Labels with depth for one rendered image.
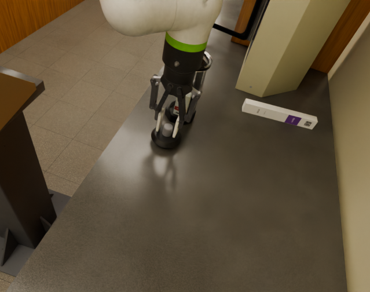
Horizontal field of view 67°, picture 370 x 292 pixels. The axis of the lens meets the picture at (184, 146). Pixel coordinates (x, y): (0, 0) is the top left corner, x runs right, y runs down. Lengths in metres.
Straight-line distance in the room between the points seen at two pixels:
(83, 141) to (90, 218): 1.42
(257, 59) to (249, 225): 0.59
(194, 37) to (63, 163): 1.55
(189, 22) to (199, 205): 0.44
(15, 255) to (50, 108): 1.11
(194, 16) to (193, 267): 0.53
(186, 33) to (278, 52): 0.53
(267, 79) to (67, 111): 1.62
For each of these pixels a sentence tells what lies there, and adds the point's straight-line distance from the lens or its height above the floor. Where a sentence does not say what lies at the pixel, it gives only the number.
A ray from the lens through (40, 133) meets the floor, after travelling 2.20.
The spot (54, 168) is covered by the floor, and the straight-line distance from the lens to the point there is 1.99.
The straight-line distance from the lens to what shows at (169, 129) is 0.81.
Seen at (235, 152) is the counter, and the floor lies 0.94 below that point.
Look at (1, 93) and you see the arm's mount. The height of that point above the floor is 1.03.
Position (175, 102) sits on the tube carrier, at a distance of 0.88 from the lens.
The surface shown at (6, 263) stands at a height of 0.02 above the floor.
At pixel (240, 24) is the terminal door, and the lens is 1.38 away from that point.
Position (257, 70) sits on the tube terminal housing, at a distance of 1.11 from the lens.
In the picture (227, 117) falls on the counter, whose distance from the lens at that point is 1.01.
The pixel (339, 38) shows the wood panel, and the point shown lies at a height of 1.11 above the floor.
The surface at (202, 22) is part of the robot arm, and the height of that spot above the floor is 1.34.
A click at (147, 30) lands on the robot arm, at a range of 0.53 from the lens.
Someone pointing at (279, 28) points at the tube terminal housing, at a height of 1.21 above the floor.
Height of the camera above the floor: 1.58
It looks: 48 degrees down
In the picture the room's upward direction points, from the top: 16 degrees clockwise
